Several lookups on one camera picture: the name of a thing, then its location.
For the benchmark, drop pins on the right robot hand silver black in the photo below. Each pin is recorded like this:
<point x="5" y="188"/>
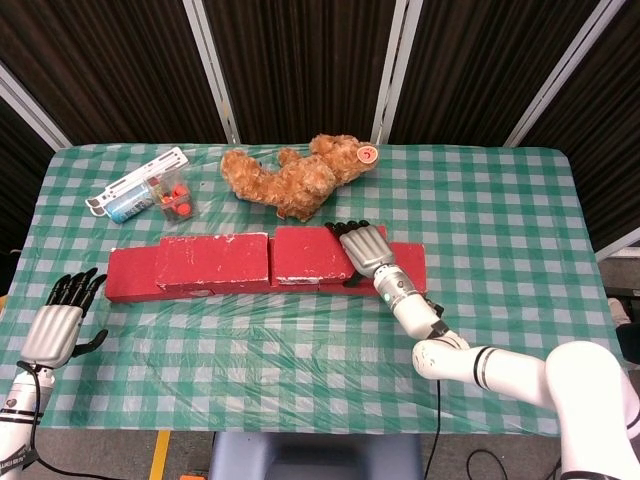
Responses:
<point x="367" y="250"/>

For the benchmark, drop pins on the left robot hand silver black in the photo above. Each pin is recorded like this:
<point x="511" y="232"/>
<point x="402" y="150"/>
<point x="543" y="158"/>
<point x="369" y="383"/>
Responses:
<point x="50" y="335"/>

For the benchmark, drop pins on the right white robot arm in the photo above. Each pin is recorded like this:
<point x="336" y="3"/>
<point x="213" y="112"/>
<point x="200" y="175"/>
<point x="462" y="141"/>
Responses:
<point x="500" y="372"/>

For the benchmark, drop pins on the brown plush toy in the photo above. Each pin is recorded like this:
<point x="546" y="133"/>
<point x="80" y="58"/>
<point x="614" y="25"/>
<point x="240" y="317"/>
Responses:
<point x="295" y="185"/>

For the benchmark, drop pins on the green white checkered tablecloth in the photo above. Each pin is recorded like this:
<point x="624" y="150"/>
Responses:
<point x="500" y="225"/>

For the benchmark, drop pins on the blue white can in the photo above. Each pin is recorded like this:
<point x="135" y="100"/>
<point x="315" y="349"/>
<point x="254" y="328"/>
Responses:
<point x="127" y="205"/>

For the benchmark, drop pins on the dark corrugated screen panel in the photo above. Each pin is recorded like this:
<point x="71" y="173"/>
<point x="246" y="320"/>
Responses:
<point x="300" y="65"/>
<point x="475" y="65"/>
<point x="125" y="65"/>
<point x="20" y="175"/>
<point x="610" y="125"/>

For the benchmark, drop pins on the yellow floor tape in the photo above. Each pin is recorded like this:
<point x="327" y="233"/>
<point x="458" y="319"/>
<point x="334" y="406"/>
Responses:
<point x="160" y="455"/>

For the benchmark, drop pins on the clear cup with red caps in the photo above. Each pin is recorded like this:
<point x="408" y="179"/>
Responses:
<point x="175" y="200"/>

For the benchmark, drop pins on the white slotted plastic strip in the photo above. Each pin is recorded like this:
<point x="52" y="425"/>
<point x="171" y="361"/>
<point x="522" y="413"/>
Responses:
<point x="152" y="166"/>

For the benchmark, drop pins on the blue grey chair seat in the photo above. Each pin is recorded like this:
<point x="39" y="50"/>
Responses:
<point x="315" y="457"/>

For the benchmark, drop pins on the white rounded object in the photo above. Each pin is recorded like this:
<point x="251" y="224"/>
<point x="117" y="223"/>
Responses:
<point x="617" y="311"/>

